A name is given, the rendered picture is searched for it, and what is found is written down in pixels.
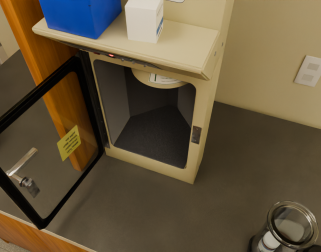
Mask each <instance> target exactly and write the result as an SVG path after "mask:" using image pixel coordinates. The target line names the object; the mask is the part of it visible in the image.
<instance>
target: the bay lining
mask: <svg viewBox="0 0 321 252"><path fill-rule="evenodd" d="M93 66H94V71H95V75H96V80H97V84H98V89H99V93H100V98H101V102H102V106H103V111H104V115H105V120H106V124H107V129H108V133H109V138H110V142H111V144H112V145H113V144H114V143H115V141H116V139H117V138H118V136H119V134H120V133H121V131H122V129H123V128H124V126H125V124H126V123H127V121H128V120H129V118H130V117H132V116H135V115H138V114H142V113H145V112H148V111H151V110H154V109H157V108H160V107H163V106H166V105H169V106H173V107H177V108H178V109H179V111H180V113H181V114H182V116H183V117H184V119H185V120H186V122H187V123H188V125H189V126H190V128H191V130H192V122H193V114H194V107H195V99H196V91H197V90H196V88H195V86H194V85H193V84H191V83H187V84H185V85H183V86H179V87H175V88H156V87H152V86H149V85H146V84H144V83H142V82H141V81H139V80H138V79H137V78H136V77H135V76H134V74H133V72H132V68H131V67H127V66H123V65H119V64H115V63H111V62H108V61H104V60H100V59H95V60H94V62H93Z"/></svg>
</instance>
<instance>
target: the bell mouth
mask: <svg viewBox="0 0 321 252"><path fill-rule="evenodd" d="M131 70H132V73H133V75H134V76H135V77H136V78H137V79H138V80H139V81H140V82H142V83H144V84H146V85H148V86H151V87H154V88H160V89H171V88H177V87H181V86H183V85H186V84H188V82H186V81H182V80H178V79H174V78H170V77H166V76H162V75H158V74H154V73H150V72H147V71H143V70H139V69H135V68H131Z"/></svg>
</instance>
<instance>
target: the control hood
mask: <svg viewBox="0 0 321 252"><path fill-rule="evenodd" d="M32 31H33V32H34V33H35V34H37V35H40V36H43V37H46V38H48V39H51V40H54V41H57V42H59V43H62V44H65V43H69V44H73V45H77V46H81V47H85V48H89V49H94V50H98V51H102V52H106V53H110V54H114V55H118V56H122V57H126V58H130V59H134V60H138V61H142V62H146V63H150V64H153V65H154V66H156V67H158V68H160V69H162V70H165V71H169V72H173V73H177V74H181V75H185V76H189V77H193V78H197V79H201V80H205V81H209V80H211V77H212V75H213V71H214V66H215V60H216V55H217V49H218V44H219V38H220V32H219V30H214V29H209V28H204V27H199V26H195V25H190V24H185V23H180V22H175V21H171V20H166V19H163V29H162V31H161V33H160V36H159V38H158V41H157V43H150V42H143V41H136V40H129V39H128V32H127V22H126V12H125V11H123V10H122V11H121V13H120V14H119V15H118V16H117V17H116V19H115V20H114V21H113V22H112V23H111V24H110V25H109V26H108V27H107V29H106V30H105V31H104V32H103V33H102V34H101V35H100V36H99V37H98V39H92V38H88V37H84V36H80V35H76V34H71V33H67V32H63V31H59V30H55V29H51V28H48V26H47V23H46V20H45V17H44V18H43V19H41V20H40V21H39V22H38V23H37V24H35V25H34V26H33V27H32ZM60 41H61V42H60ZM63 42H65V43H63ZM65 45H67V46H70V47H73V48H76V47H74V46H71V45H68V44H65Z"/></svg>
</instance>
